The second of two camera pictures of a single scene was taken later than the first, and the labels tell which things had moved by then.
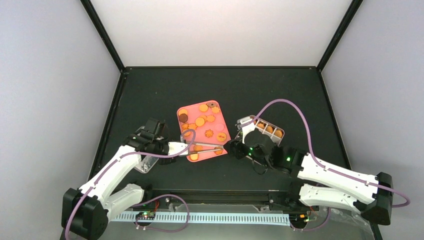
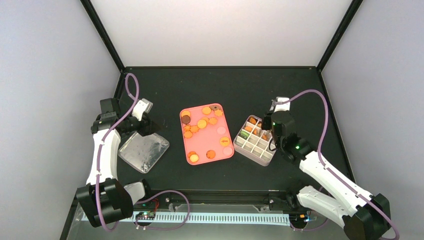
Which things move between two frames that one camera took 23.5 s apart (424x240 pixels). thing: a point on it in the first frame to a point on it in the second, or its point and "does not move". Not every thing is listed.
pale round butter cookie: x=194 y=157 does not move
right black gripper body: x=234 y=145 to x=264 y=125
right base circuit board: x=298 y=219 does not move
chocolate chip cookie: x=218 y=152 to x=210 y=154
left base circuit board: x=145 y=215 does not move
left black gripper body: x=162 y=160 to x=143 y=129
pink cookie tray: x=203 y=123 does not move
